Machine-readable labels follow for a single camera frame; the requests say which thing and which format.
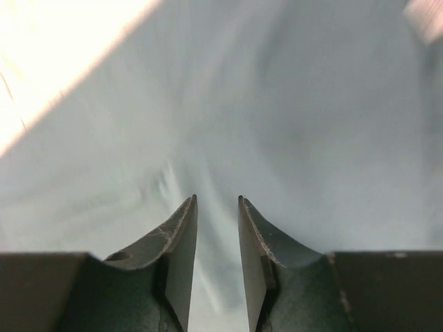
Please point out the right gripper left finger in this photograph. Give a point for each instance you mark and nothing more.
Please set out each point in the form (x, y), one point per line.
(145, 286)

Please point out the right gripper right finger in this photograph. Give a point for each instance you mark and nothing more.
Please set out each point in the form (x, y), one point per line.
(290, 287)

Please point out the blue t shirt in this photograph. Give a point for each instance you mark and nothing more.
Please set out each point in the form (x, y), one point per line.
(327, 115)

